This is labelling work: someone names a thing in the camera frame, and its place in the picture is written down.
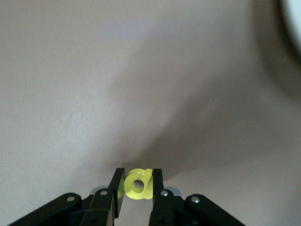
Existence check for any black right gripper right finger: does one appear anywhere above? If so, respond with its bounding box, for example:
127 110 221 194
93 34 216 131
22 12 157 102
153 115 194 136
152 168 165 197

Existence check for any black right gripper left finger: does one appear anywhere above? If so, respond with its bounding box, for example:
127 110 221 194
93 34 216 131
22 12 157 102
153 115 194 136
108 168 126 218

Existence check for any yellow foam letter d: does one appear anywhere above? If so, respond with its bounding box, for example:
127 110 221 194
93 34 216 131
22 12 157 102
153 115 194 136
124 168 155 201

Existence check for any beige brown plate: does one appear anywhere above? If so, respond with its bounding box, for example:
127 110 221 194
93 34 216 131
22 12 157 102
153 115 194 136
281 0 301 56

